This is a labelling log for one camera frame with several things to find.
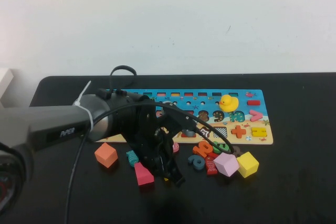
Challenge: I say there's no teal fish piece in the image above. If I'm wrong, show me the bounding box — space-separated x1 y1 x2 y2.
125 150 139 167

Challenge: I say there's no pink greater-than sign piece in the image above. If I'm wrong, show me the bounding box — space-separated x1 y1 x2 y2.
249 109 263 122

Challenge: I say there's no white zip tie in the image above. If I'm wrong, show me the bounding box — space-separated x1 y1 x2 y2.
74 80 95 133

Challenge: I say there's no red fish piece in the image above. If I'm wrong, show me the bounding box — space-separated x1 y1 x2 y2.
204 156 218 176

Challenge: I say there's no yellow equals sign piece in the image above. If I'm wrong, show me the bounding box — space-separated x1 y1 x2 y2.
251 127 268 137

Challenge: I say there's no orange number piece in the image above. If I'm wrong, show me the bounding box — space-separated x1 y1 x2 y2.
192 141 213 158

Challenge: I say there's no brown number piece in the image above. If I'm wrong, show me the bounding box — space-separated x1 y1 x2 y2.
230 145 242 158

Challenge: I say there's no long black camera cable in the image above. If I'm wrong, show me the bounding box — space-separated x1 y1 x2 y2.
64 102 235 224

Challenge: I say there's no colourful wooden puzzle board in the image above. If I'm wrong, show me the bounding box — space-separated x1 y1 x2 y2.
98 89 274 145

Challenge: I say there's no yellow wooden cube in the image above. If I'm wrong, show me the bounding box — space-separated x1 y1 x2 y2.
236 152 260 178

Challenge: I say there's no short black cable loop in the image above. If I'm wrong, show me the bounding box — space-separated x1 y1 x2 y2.
109 65 138 96

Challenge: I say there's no blue number piece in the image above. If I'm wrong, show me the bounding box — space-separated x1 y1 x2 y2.
187 155 205 171

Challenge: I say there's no orange plus sign piece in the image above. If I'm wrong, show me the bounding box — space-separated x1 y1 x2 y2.
230 125 247 138

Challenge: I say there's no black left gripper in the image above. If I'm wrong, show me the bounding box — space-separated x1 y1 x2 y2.
125 100 186 188

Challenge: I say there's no pink wooden cube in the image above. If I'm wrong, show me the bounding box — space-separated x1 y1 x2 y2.
213 152 240 177

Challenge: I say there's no green number three piece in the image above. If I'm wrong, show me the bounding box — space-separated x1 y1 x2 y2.
212 141 230 154

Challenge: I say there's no red trapezoid block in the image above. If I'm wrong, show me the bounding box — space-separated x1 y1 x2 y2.
134 162 155 186

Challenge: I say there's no orange wooden cube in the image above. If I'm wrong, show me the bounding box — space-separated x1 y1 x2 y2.
94 142 118 168

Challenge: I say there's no yellow rubber duck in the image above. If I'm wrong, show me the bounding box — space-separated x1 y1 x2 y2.
219 94 239 112

